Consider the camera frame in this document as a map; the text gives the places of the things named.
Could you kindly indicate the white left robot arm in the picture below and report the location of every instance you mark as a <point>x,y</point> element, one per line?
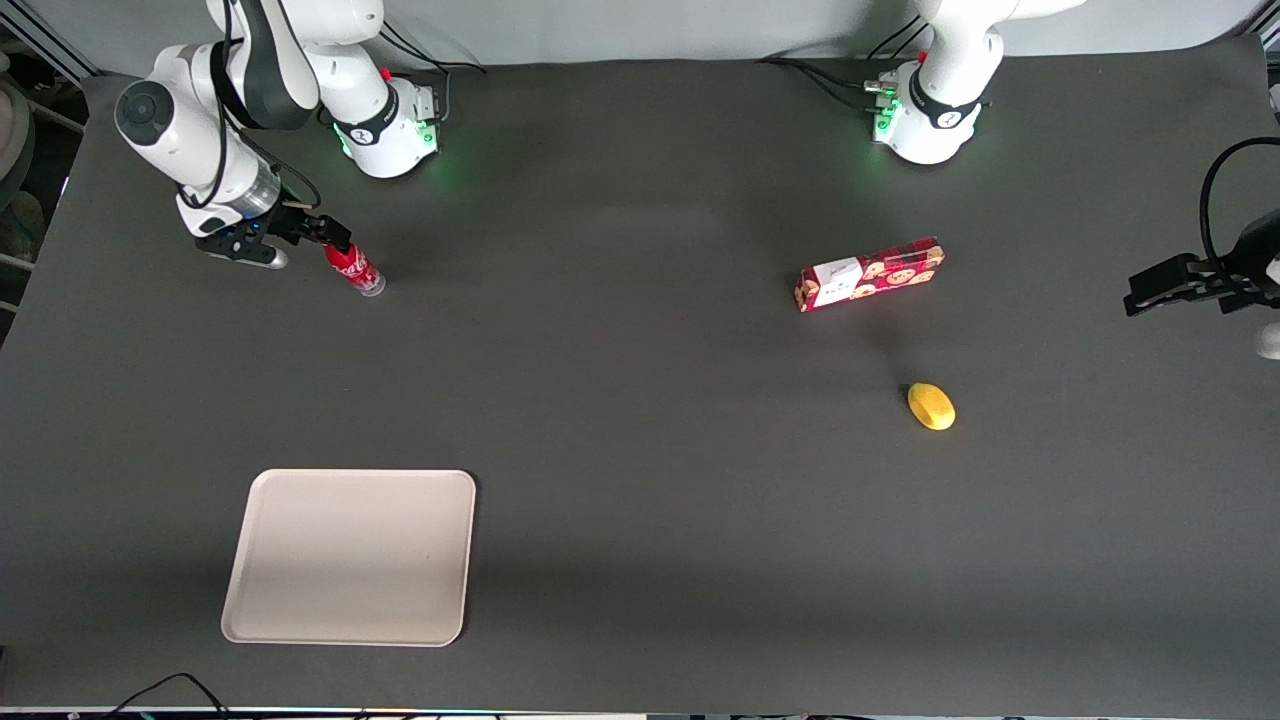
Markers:
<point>945,70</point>

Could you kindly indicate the yellow lemon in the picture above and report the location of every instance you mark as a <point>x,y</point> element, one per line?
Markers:
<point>931,407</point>

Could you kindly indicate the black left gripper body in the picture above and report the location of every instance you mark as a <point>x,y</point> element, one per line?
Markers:
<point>1232,281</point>

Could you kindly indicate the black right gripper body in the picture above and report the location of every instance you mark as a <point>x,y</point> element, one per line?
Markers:
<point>291,225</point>

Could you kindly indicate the red cookie box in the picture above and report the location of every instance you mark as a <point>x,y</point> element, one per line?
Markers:
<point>870,275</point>

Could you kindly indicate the red coke bottle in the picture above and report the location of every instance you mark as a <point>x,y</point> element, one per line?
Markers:
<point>358,270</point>

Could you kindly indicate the beige plastic tray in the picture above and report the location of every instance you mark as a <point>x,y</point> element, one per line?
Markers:
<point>350,555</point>

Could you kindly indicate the dark grey table mat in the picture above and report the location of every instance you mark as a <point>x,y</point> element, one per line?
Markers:
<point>640,550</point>

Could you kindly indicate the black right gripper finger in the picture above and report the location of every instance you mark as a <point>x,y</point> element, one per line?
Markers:
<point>328,230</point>
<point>312,243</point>

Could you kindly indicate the aluminium frame bar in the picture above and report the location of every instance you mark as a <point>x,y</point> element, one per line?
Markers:
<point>60,52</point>

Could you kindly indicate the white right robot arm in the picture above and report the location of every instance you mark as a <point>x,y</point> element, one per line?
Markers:
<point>210,120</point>

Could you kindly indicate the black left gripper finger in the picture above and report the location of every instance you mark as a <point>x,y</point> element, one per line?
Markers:
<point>1175,273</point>
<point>1180,294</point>

